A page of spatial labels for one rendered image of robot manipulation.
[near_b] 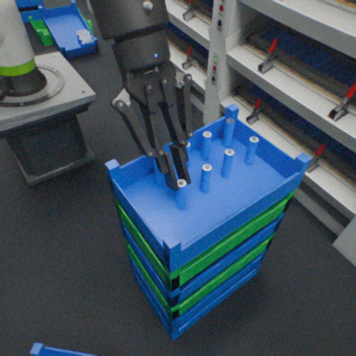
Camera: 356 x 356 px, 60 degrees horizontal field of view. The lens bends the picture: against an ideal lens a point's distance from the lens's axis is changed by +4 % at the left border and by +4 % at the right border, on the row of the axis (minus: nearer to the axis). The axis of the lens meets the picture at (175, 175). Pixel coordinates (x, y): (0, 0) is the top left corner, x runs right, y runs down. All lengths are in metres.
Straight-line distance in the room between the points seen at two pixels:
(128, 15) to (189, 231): 0.33
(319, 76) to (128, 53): 0.65
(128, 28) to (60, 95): 0.67
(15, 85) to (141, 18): 0.71
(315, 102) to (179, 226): 0.56
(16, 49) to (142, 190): 0.60
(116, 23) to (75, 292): 0.73
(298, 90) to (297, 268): 0.51
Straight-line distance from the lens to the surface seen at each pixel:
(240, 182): 0.60
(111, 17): 0.42
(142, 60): 0.42
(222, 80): 1.17
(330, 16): 0.87
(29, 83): 1.07
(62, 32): 2.06
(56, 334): 0.93
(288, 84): 0.98
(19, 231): 1.12
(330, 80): 0.95
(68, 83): 1.10
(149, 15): 0.41
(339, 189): 0.99
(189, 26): 1.29
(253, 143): 0.60
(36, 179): 1.21
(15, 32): 1.02
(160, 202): 0.56
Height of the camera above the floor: 0.86
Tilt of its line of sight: 49 degrees down
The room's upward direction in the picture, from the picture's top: straight up
